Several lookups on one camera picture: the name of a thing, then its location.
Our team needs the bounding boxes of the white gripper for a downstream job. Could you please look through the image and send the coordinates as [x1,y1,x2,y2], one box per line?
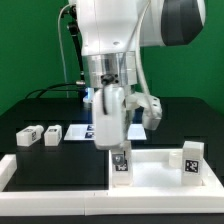
[92,84,162,165]

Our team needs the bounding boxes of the white square table top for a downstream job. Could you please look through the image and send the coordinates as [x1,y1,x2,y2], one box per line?
[109,149,223,189]

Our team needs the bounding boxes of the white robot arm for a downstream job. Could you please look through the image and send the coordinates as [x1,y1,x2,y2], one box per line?
[68,0,206,165]

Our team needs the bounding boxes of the white fiducial marker plate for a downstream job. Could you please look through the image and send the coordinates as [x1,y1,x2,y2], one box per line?
[64,124,146,141]

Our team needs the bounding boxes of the white U-shaped border fence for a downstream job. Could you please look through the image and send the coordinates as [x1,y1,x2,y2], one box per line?
[0,155,224,216]

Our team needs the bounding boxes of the black cables on table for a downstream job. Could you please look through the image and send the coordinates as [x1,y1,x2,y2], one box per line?
[24,79,89,100]

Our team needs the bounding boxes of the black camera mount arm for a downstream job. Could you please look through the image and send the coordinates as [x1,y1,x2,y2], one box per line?
[67,6,85,86]

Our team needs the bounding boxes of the white hanging cable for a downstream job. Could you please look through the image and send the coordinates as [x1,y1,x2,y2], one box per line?
[57,4,72,99]

